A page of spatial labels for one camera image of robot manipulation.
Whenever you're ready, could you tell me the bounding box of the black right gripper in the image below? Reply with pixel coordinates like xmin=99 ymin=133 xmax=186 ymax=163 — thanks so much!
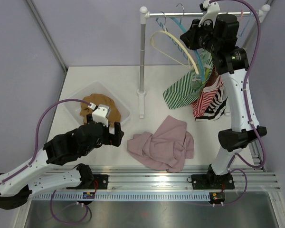
xmin=180 ymin=18 xmax=220 ymax=55

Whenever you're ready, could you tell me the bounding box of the cream hanger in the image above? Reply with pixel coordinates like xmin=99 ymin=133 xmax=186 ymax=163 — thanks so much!
xmin=150 ymin=11 xmax=200 ymax=76

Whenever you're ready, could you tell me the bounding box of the brown tank top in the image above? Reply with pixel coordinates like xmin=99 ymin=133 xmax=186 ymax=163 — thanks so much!
xmin=79 ymin=94 xmax=122 ymax=124

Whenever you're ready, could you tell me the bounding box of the pink tank top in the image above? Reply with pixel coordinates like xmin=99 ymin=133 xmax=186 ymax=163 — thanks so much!
xmin=127 ymin=115 xmax=194 ymax=173

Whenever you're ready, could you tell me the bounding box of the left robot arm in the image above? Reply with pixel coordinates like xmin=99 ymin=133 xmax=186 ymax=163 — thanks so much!
xmin=0 ymin=122 xmax=124 ymax=210

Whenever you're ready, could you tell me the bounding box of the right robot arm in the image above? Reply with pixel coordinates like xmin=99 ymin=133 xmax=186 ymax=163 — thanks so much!
xmin=180 ymin=14 xmax=267 ymax=190

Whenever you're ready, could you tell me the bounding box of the green hanger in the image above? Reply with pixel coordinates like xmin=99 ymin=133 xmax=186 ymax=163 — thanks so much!
xmin=201 ymin=66 xmax=213 ymax=83

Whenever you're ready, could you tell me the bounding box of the green striped tank top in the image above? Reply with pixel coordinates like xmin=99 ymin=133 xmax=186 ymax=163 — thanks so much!
xmin=163 ymin=50 xmax=214 ymax=109

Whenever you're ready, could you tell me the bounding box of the red striped tank top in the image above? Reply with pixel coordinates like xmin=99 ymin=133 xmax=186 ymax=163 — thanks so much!
xmin=191 ymin=67 xmax=224 ymax=117

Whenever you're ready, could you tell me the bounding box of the light blue thin hanger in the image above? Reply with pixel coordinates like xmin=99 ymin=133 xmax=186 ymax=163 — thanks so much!
xmin=237 ymin=11 xmax=253 ymax=38

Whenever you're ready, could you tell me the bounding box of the black white striped tank top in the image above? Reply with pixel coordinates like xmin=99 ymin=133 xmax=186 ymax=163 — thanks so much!
xmin=195 ymin=85 xmax=228 ymax=122

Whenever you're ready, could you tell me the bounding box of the metal clothes rack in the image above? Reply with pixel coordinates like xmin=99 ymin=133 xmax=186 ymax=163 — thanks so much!
xmin=137 ymin=0 xmax=274 ymax=119

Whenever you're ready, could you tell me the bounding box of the white plastic basket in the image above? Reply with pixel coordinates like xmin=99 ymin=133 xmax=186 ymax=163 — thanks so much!
xmin=64 ymin=81 xmax=131 ymax=125

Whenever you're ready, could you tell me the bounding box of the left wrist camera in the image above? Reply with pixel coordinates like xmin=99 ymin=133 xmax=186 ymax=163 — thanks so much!
xmin=88 ymin=103 xmax=111 ymax=127

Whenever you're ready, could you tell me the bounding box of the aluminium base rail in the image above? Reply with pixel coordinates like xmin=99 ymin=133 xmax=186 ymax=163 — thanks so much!
xmin=22 ymin=165 xmax=281 ymax=192

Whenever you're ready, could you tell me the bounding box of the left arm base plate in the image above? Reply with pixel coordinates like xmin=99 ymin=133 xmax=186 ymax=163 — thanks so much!
xmin=66 ymin=174 xmax=109 ymax=190

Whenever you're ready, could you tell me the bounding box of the white slotted cable duct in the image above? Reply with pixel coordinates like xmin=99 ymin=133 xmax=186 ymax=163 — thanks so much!
xmin=34 ymin=191 xmax=210 ymax=201

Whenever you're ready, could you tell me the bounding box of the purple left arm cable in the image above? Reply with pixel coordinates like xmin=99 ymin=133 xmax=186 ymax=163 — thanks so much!
xmin=0 ymin=99 xmax=93 ymax=190

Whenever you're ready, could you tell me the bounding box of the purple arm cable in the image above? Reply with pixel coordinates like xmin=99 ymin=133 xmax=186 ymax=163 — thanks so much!
xmin=210 ymin=0 xmax=266 ymax=207
xmin=0 ymin=99 xmax=93 ymax=190

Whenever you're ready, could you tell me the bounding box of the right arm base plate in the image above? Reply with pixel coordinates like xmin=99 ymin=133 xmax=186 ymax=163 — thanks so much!
xmin=190 ymin=174 xmax=235 ymax=190

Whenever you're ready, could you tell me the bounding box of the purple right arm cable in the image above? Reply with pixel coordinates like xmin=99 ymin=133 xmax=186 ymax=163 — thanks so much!
xmin=210 ymin=0 xmax=266 ymax=207

